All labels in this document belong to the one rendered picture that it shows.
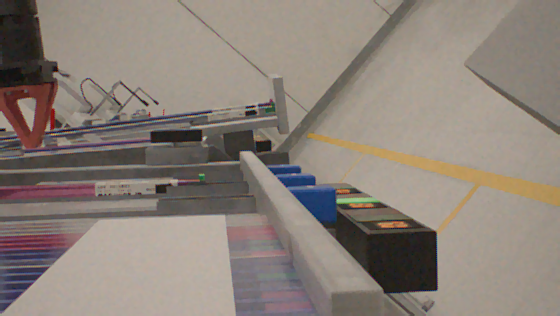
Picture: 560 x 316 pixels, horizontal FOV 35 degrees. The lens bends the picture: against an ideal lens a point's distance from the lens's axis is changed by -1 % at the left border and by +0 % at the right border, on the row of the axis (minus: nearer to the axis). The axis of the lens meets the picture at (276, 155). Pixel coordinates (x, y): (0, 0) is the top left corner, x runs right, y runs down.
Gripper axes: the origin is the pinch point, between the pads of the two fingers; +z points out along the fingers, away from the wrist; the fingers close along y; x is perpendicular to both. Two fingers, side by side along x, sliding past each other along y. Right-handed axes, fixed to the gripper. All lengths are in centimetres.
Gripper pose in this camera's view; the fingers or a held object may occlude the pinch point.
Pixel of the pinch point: (32, 140)
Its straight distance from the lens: 108.4
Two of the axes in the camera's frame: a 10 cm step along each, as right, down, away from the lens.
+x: 9.9, -1.3, 0.0
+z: 1.3, 9.9, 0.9
